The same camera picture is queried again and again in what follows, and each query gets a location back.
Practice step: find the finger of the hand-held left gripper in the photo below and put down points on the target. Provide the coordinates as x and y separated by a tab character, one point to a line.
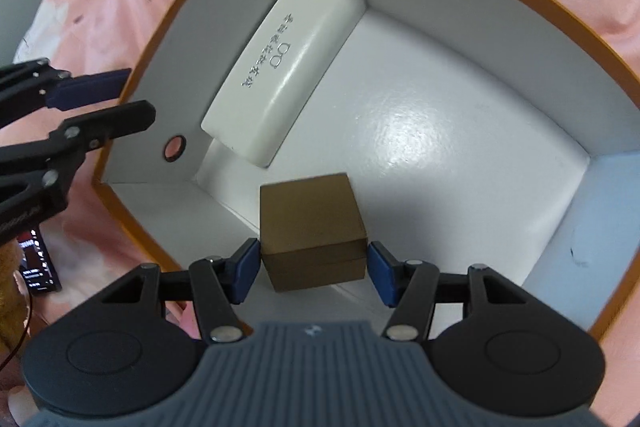
90	87
115	119

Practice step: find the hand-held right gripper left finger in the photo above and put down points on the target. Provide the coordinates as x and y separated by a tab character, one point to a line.
247	269

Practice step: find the orange cardboard box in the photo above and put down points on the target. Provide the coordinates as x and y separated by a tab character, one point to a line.
425	117

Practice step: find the white glasses case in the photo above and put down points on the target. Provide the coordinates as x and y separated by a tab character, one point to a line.
280	67

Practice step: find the small brown cardboard box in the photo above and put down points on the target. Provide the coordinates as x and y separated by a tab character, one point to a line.
312	227

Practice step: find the black smartphone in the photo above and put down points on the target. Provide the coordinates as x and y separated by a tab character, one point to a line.
40	262

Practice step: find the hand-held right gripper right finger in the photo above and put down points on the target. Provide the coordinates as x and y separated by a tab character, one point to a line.
381	272

